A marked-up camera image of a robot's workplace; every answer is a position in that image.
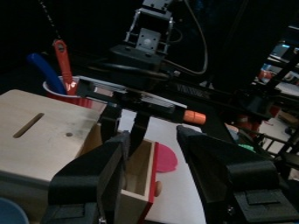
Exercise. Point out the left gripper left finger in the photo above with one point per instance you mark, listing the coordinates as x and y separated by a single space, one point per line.
83 180

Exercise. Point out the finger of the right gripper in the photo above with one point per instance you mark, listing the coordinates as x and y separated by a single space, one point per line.
109 124
139 131

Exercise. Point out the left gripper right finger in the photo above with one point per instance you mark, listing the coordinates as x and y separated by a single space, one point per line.
234 180

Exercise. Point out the wooden drawer with red front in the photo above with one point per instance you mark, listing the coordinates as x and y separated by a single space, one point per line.
136 172

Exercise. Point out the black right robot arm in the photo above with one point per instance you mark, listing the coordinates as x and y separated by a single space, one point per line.
148 40

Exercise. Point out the flat pink dough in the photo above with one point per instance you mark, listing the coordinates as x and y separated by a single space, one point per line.
166 159

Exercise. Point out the light wooden drawer cabinet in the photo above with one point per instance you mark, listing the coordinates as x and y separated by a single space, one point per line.
43 137

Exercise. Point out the round wooden drawer knob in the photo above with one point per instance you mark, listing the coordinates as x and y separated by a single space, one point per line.
158 188

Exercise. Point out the blue bowl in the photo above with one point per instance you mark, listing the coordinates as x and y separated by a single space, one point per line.
11 212

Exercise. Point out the green background item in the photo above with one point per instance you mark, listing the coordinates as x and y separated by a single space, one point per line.
246 147

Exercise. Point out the red plastic cup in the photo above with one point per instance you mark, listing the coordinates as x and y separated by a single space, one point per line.
73 99

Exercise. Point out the orange cylindrical cap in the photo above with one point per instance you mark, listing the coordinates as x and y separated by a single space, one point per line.
194 117

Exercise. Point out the black metal rack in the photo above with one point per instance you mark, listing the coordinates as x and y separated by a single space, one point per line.
272 143

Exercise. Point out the red background container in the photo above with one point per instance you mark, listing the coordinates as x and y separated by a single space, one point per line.
264 76

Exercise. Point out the black frame post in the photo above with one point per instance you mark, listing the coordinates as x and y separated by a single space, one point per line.
284 70

